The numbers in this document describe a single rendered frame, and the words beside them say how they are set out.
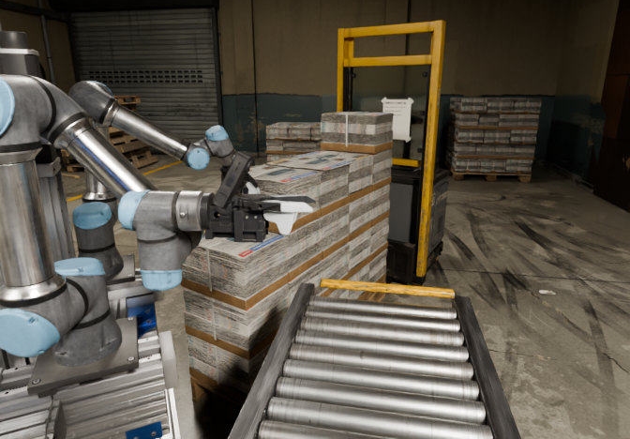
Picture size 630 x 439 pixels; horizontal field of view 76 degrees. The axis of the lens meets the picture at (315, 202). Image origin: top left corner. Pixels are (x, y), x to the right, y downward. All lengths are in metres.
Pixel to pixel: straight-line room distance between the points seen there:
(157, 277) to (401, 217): 2.57
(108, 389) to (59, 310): 0.30
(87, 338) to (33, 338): 0.18
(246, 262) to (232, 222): 0.82
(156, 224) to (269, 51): 8.11
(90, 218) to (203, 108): 7.84
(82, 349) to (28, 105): 0.56
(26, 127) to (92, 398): 0.66
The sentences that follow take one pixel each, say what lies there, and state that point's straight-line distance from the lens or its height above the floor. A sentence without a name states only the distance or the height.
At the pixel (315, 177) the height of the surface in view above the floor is 1.04.
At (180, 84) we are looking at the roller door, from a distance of 9.47.
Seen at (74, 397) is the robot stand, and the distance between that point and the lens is 1.21.
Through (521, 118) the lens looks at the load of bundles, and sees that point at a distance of 7.06.
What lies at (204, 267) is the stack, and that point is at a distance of 1.75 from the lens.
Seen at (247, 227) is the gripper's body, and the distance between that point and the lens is 0.75.
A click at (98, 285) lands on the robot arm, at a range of 1.10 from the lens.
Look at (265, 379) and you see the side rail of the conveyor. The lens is 1.02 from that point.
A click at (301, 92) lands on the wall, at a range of 8.62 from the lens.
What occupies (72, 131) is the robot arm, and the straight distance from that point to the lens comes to 0.97.
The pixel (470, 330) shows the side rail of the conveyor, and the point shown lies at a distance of 1.24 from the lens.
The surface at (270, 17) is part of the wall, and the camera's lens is 8.87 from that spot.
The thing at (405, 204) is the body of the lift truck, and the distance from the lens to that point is 3.19.
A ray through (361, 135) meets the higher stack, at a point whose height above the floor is 1.17.
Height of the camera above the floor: 1.44
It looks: 16 degrees down
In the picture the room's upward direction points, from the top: straight up
